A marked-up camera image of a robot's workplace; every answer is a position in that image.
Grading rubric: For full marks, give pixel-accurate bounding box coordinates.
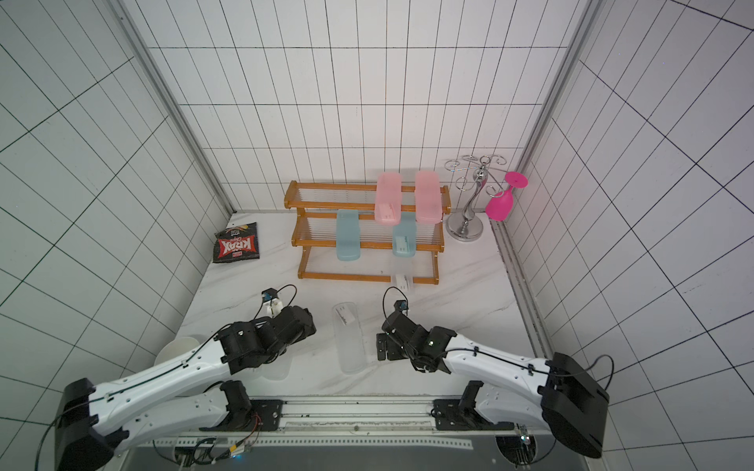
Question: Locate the clear pencil case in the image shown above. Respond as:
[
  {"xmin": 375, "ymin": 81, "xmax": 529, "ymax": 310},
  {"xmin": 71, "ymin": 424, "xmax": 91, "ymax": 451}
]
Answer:
[
  {"xmin": 260, "ymin": 351, "xmax": 293, "ymax": 382},
  {"xmin": 391, "ymin": 257, "xmax": 414, "ymax": 294},
  {"xmin": 333, "ymin": 302, "xmax": 367, "ymax": 375}
]

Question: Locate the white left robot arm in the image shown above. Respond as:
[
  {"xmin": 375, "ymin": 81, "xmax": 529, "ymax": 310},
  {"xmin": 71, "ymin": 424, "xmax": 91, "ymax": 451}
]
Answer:
[{"xmin": 52, "ymin": 306, "xmax": 316, "ymax": 470}]

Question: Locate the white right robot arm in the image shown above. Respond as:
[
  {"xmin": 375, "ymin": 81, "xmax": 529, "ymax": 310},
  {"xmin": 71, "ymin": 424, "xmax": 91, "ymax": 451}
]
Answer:
[{"xmin": 376, "ymin": 309, "xmax": 610, "ymax": 466}]

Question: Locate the wooden three-tier shelf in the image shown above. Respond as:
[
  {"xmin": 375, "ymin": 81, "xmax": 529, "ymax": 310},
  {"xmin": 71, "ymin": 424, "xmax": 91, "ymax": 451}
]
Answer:
[{"xmin": 284, "ymin": 181, "xmax": 452, "ymax": 285}]

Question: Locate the black red snack bag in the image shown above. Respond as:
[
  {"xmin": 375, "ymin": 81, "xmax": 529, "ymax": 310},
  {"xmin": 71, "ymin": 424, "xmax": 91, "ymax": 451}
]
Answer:
[{"xmin": 212, "ymin": 223, "xmax": 260, "ymax": 263}]

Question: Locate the chrome glass holder stand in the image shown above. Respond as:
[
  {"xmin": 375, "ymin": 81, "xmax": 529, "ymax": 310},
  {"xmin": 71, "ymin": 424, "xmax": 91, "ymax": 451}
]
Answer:
[{"xmin": 444, "ymin": 154, "xmax": 508, "ymax": 243}]

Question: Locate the pink plastic wine glass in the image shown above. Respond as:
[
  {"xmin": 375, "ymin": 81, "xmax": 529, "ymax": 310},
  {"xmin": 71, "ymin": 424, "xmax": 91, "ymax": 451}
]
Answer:
[{"xmin": 485, "ymin": 172, "xmax": 528, "ymax": 222}]

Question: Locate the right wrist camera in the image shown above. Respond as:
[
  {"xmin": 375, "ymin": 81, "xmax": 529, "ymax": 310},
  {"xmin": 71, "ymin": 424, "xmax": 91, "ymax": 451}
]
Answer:
[{"xmin": 394, "ymin": 300, "xmax": 408, "ymax": 315}]

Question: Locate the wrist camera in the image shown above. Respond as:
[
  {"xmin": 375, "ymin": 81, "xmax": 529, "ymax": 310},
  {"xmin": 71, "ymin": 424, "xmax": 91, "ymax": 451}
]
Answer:
[
  {"xmin": 394, "ymin": 300, "xmax": 408, "ymax": 315},
  {"xmin": 259, "ymin": 288, "xmax": 284, "ymax": 318}
]

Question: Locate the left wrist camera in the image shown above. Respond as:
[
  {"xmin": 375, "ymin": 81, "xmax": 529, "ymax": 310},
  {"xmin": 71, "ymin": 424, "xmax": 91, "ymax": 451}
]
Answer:
[{"xmin": 259, "ymin": 288, "xmax": 284, "ymax": 318}]

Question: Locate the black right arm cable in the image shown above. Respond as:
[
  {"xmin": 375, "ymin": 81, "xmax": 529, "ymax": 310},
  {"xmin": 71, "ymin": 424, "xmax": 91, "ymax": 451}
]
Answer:
[{"xmin": 381, "ymin": 285, "xmax": 617, "ymax": 390}]

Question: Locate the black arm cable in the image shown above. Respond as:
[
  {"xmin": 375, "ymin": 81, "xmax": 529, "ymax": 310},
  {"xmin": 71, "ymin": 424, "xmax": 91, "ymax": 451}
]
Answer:
[
  {"xmin": 381, "ymin": 285, "xmax": 617, "ymax": 390},
  {"xmin": 34, "ymin": 283, "xmax": 298, "ymax": 471}
]

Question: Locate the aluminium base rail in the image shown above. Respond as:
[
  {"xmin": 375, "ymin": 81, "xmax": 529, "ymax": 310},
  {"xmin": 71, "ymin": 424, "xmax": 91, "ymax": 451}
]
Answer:
[{"xmin": 149, "ymin": 396, "xmax": 533, "ymax": 453}]

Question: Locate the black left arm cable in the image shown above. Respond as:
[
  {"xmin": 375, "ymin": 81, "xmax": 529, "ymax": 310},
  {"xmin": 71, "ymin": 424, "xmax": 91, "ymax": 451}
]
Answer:
[{"xmin": 34, "ymin": 283, "xmax": 298, "ymax": 471}]

